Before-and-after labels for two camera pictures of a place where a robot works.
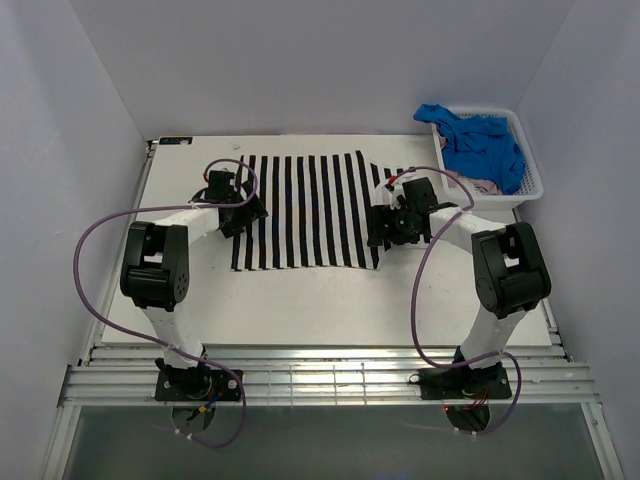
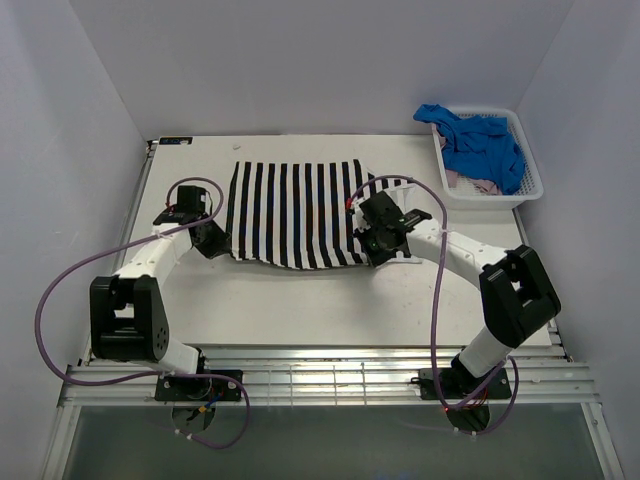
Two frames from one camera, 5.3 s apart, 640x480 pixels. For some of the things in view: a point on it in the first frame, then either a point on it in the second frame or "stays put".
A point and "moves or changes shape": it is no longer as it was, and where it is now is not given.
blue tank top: [478, 145] stays put
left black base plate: [201, 385] stays put
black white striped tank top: [318, 210] moves or changes shape
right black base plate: [447, 383] stays put
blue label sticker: [175, 140] stays put
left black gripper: [250, 212] to [219, 246]
